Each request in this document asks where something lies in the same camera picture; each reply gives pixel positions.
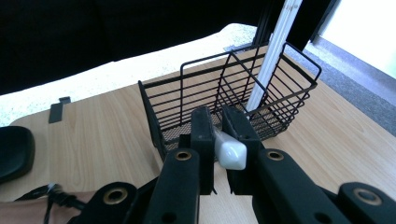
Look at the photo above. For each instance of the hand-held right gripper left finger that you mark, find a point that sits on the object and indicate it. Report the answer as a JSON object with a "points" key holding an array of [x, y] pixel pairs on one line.
{"points": [[183, 180]]}

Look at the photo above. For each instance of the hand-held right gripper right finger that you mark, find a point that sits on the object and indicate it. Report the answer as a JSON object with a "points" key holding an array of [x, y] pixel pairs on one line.
{"points": [[280, 183]]}

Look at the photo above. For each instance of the grey tape strip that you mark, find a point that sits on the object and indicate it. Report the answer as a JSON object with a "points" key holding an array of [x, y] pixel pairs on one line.
{"points": [[57, 110]]}

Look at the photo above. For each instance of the black chair armrest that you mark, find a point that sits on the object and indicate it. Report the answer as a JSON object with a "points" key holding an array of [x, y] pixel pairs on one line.
{"points": [[14, 152]]}

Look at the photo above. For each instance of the black stand with base plate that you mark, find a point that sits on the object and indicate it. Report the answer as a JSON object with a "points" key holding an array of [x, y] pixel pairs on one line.
{"points": [[267, 21]]}

